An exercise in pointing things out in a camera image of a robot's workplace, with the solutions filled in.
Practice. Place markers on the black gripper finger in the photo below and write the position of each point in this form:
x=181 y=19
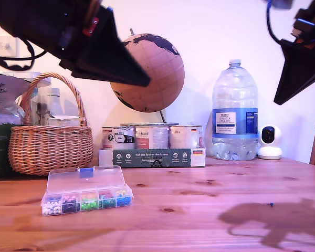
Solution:
x=307 y=73
x=288 y=65
x=113 y=36
x=94 y=60

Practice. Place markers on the blue-headed pin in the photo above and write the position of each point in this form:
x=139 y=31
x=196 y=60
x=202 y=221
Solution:
x=271 y=204

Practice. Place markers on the white plastic bottle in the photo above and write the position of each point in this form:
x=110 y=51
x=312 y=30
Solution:
x=55 y=102

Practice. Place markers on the clear plastic jar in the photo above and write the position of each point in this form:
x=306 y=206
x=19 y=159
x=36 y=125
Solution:
x=40 y=89

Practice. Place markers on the cork globe on metal stand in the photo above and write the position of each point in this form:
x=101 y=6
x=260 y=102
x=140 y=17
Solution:
x=160 y=78

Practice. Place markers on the large clear water bottle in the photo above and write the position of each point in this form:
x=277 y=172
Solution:
x=235 y=105

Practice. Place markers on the white carton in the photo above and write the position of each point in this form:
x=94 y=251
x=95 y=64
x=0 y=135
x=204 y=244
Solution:
x=65 y=120

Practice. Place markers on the tin can with red label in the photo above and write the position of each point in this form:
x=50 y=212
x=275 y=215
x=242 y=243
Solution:
x=152 y=136

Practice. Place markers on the green and silver food bag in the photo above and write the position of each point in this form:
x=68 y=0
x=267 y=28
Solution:
x=0 y=110

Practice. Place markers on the green cardboard can tray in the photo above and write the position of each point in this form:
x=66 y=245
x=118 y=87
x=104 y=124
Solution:
x=152 y=157

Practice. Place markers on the tin can with flag label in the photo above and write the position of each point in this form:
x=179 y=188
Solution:
x=185 y=136

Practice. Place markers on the clear plastic pin organizer box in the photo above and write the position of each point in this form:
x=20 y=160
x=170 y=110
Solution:
x=86 y=194

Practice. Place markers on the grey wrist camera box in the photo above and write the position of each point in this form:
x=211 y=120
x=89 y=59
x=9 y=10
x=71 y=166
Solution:
x=282 y=3

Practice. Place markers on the small white round camera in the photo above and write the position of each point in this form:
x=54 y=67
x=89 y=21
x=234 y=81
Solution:
x=270 y=141

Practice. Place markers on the white wall switch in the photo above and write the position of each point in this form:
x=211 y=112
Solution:
x=5 y=47

